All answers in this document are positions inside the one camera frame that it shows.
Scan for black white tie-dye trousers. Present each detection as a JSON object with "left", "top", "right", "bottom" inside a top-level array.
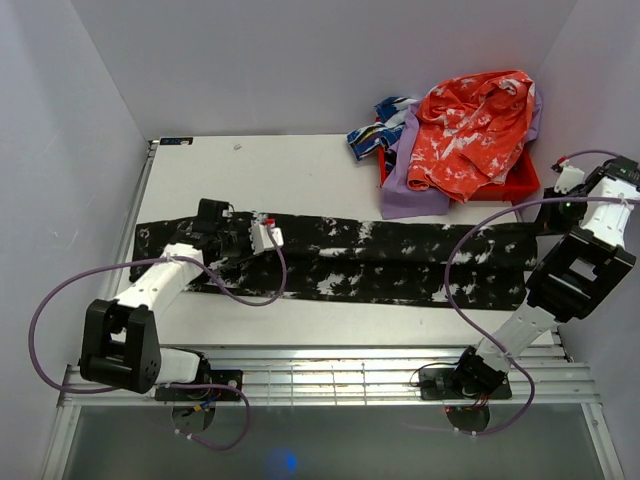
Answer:
[{"left": 128, "top": 210, "right": 541, "bottom": 311}]

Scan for orange white tie-dye garment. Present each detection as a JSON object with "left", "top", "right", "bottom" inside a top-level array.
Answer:
[{"left": 407, "top": 70, "right": 536, "bottom": 203}]

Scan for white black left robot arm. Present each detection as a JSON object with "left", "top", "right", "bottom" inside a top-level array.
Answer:
[{"left": 79, "top": 199, "right": 247, "bottom": 400}]

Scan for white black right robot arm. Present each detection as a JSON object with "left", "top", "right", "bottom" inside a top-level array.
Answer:
[{"left": 451, "top": 156, "right": 639, "bottom": 397}]

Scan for red plastic bin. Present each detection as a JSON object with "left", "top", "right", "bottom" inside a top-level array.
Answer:
[{"left": 375, "top": 148, "right": 541, "bottom": 203}]

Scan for blue label sticker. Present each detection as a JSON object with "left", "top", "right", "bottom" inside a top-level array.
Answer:
[{"left": 159, "top": 137, "right": 193, "bottom": 146}]

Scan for lilac purple garment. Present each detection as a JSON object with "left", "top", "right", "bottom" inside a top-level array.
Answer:
[{"left": 379, "top": 89, "right": 544, "bottom": 219}]

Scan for blue white patterned garment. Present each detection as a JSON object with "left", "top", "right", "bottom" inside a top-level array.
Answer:
[{"left": 346, "top": 96, "right": 417, "bottom": 161}]

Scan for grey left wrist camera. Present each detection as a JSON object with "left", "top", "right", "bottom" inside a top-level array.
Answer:
[{"left": 249, "top": 218, "right": 284, "bottom": 255}]

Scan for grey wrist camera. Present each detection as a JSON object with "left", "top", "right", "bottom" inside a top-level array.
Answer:
[
  {"left": 552, "top": 157, "right": 585, "bottom": 194},
  {"left": 249, "top": 218, "right": 284, "bottom": 255}
]

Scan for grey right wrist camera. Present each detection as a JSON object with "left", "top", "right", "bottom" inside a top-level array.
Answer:
[{"left": 552, "top": 157, "right": 585, "bottom": 194}]

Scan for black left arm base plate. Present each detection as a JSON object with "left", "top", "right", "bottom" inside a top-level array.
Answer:
[{"left": 153, "top": 368, "right": 245, "bottom": 436}]

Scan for aluminium table frame rails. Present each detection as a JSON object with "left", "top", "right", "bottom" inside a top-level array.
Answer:
[{"left": 57, "top": 139, "right": 601, "bottom": 409}]

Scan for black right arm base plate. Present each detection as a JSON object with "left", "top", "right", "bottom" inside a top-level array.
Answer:
[{"left": 410, "top": 362, "right": 512, "bottom": 433}]

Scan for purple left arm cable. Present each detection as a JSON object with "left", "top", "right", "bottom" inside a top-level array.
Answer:
[{"left": 28, "top": 227, "right": 289, "bottom": 450}]

